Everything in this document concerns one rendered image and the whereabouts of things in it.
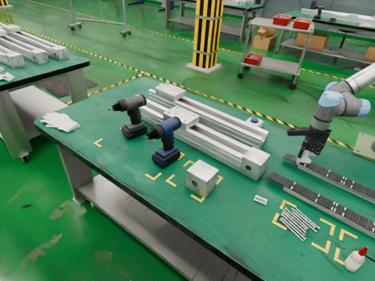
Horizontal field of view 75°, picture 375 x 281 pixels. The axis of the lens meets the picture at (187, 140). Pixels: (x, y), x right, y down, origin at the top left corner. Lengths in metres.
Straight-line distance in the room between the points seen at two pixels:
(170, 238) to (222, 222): 0.65
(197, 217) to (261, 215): 0.25
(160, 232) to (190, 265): 0.27
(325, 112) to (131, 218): 1.23
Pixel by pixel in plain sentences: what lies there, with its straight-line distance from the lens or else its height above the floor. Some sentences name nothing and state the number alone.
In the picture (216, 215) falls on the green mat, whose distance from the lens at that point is 0.99.
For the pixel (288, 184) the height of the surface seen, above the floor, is 0.81.
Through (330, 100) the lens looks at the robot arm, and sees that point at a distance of 1.10.
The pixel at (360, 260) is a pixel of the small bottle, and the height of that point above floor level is 0.85.
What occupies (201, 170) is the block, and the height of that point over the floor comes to 0.87.
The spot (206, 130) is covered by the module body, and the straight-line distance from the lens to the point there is 1.26.
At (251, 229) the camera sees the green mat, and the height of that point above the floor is 0.78.
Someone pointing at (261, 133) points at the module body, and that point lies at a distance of 1.34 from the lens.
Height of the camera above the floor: 1.56
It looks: 36 degrees down
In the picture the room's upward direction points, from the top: 4 degrees clockwise
